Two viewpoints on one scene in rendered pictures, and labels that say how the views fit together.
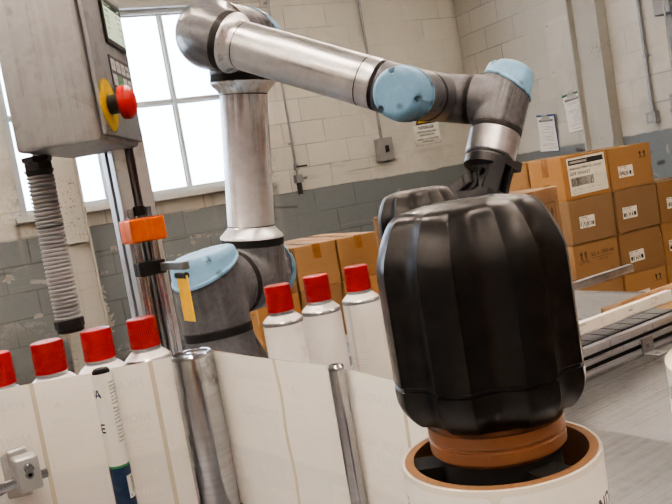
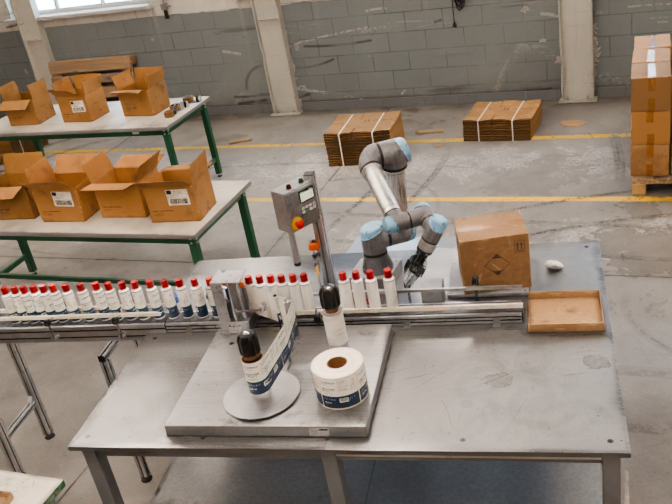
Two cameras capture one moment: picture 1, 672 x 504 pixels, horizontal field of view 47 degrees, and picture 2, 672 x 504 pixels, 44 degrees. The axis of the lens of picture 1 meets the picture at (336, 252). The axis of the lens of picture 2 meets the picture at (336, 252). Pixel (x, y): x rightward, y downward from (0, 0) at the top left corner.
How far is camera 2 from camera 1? 3.06 m
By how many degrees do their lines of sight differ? 53
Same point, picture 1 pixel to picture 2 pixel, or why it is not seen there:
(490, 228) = (240, 340)
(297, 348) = (343, 290)
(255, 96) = (393, 176)
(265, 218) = not seen: hidden behind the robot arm
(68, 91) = (285, 221)
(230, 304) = (372, 248)
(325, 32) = not seen: outside the picture
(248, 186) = not seen: hidden behind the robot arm
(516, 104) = (430, 235)
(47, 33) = (281, 208)
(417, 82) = (387, 227)
